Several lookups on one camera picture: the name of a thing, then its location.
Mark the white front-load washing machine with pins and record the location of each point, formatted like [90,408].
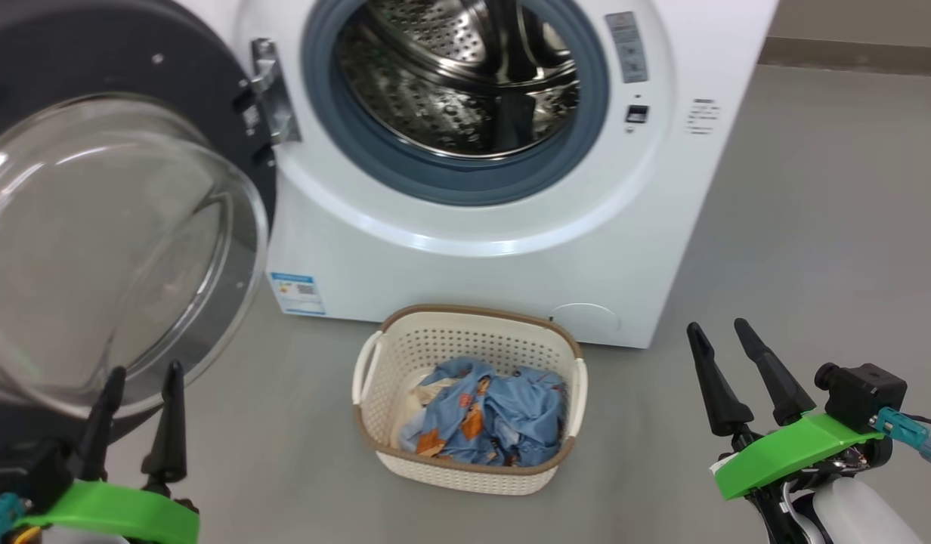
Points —
[473,272]

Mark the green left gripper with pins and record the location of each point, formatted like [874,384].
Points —
[110,510]

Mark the grey warning label strip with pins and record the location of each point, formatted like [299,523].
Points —
[626,47]

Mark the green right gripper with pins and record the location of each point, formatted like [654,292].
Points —
[790,449]

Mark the blue patterned garment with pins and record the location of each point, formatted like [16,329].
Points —
[518,415]

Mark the cream perforated laundry basket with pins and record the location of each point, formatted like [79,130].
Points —
[465,476]

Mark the black round glass washer door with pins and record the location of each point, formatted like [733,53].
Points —
[95,249]

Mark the cream beige garment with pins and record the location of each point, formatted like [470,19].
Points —
[416,404]

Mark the stainless steel washing machine drum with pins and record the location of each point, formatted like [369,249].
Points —
[450,83]

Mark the blue energy label sticker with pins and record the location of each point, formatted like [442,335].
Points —
[297,293]

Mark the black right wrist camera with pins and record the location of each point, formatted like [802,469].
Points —
[866,393]

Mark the round drain filter cover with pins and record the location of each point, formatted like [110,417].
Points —
[586,323]

